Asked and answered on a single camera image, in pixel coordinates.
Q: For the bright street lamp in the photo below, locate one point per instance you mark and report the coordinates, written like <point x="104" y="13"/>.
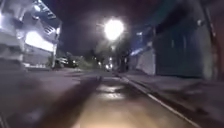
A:
<point x="113" y="29"/>

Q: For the grey asphalt road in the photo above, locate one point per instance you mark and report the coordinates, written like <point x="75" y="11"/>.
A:
<point x="110" y="103"/>

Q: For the parked vehicle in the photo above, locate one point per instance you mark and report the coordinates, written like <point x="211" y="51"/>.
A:
<point x="64" y="63"/>

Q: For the concrete pavement strip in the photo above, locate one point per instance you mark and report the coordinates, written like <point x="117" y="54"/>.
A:
<point x="180" y="90"/>

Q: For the pale multi-storey building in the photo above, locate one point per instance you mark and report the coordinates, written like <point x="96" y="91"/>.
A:
<point x="26" y="36"/>

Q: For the dark gated wall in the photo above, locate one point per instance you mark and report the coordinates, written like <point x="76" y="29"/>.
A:
<point x="180" y="46"/>

